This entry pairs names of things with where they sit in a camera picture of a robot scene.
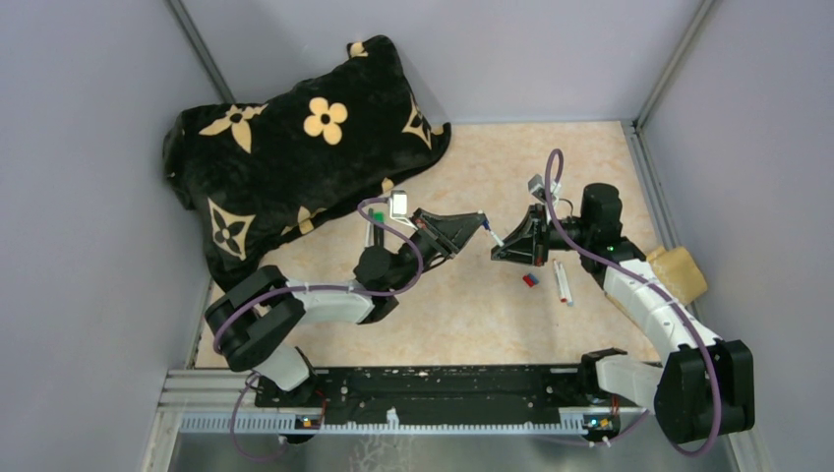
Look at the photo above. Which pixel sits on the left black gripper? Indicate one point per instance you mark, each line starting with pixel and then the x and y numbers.
pixel 432 234

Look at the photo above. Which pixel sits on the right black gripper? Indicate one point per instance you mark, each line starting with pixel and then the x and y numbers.
pixel 530 243

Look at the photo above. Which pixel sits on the white blue-tip pen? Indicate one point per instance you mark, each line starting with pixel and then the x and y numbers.
pixel 499 241

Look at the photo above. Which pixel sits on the black green highlighter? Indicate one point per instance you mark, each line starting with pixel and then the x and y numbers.
pixel 378 231

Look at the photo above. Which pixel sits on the white green-tip pen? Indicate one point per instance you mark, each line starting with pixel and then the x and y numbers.
pixel 369 240

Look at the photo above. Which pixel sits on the white red-tip pen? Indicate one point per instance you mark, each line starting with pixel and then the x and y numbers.
pixel 560 283

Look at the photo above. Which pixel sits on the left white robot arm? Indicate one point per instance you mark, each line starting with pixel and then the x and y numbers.
pixel 251 322

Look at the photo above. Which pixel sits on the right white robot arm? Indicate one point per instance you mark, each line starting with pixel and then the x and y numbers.
pixel 703 384

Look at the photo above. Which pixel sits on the white light-blue pen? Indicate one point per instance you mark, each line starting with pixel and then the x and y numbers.
pixel 567 288

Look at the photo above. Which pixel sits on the black floral plush blanket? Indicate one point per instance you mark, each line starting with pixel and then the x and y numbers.
pixel 260 175

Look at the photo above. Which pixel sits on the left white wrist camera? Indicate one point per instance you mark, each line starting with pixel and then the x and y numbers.
pixel 398 207

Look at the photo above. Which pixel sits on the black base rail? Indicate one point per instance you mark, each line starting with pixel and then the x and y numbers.
pixel 491 395

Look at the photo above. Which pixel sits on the grey cable duct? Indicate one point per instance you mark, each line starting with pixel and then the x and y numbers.
pixel 291 424

